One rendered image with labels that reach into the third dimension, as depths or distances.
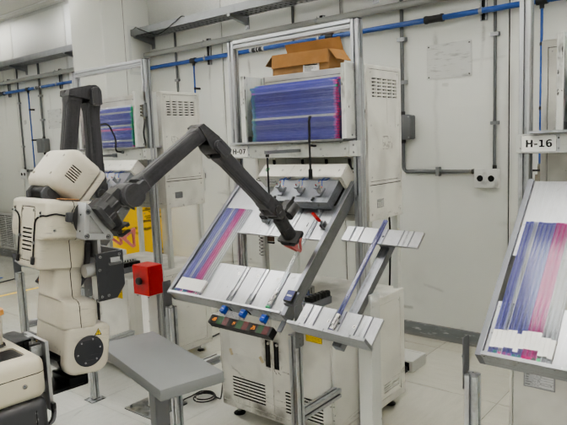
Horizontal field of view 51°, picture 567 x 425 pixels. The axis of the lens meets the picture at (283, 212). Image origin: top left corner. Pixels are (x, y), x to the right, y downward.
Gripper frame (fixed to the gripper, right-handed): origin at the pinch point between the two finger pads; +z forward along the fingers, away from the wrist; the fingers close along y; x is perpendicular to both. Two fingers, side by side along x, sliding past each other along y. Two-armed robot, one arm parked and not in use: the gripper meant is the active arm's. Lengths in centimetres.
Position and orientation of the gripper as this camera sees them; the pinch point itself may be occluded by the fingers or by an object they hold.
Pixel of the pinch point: (299, 250)
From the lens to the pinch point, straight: 249.8
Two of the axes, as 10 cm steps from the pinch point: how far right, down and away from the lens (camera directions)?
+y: -7.8, -0.7, 6.2
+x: -4.7, 7.2, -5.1
